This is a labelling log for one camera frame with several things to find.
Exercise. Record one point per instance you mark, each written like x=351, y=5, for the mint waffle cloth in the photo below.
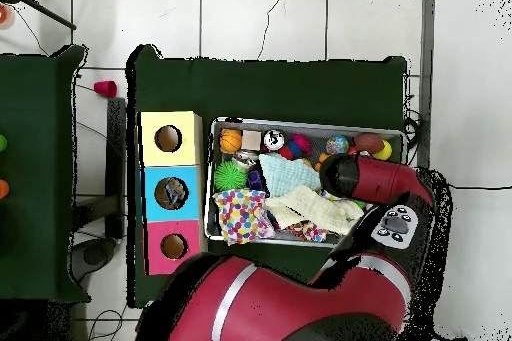
x=288, y=173

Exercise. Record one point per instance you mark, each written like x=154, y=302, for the polka-dot cloth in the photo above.
x=240, y=215

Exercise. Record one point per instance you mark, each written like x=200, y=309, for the cream waffle cloth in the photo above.
x=316, y=209

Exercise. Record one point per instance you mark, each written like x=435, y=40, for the clear crinkled plastic packet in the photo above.
x=172, y=194

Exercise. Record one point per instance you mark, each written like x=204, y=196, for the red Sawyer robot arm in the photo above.
x=380, y=181

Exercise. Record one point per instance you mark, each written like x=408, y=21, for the wooden box with three holes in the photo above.
x=188, y=149

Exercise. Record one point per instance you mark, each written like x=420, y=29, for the silver mesh bin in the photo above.
x=212, y=234

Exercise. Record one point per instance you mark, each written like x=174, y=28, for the large green spiky ball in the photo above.
x=230, y=176

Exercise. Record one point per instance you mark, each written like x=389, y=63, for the wooden block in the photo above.
x=252, y=140

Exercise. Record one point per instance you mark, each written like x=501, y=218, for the orange toy basketball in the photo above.
x=230, y=141

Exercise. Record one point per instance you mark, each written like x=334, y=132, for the dark green table cloth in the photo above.
x=280, y=89
x=36, y=117

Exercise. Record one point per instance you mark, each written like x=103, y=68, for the red plastic cup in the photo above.
x=104, y=89

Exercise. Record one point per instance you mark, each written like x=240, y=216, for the orange object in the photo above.
x=2, y=189

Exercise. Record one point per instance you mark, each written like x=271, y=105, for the green round object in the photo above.
x=1, y=143

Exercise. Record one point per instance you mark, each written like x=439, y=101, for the red round object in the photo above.
x=2, y=14

